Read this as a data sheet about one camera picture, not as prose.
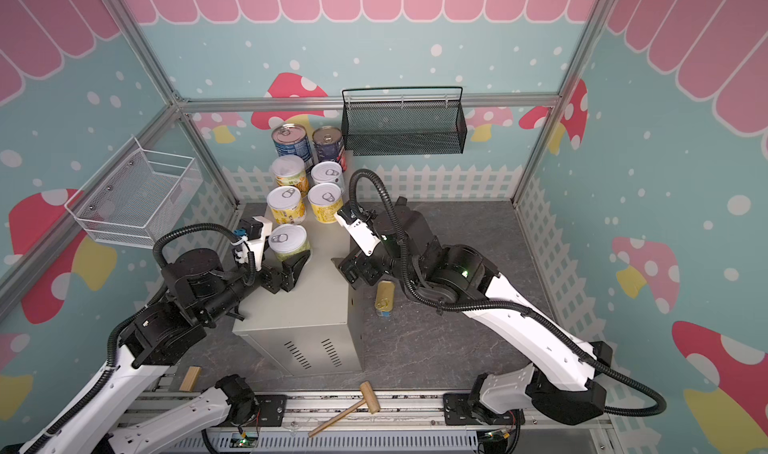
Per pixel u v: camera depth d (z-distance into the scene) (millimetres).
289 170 686
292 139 715
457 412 739
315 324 534
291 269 536
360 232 471
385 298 885
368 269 499
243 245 460
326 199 658
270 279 528
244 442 724
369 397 757
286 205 650
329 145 715
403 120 943
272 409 745
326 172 713
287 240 584
